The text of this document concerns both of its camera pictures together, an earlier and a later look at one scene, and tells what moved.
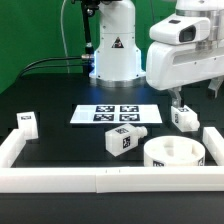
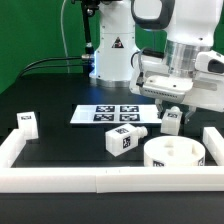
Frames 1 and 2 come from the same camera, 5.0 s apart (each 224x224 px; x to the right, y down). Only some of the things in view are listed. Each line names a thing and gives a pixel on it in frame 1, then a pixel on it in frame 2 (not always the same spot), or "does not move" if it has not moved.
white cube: (28, 122) does not move
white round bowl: (174, 151) does not move
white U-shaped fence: (109, 179) does not move
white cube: (185, 119) -> (171, 120)
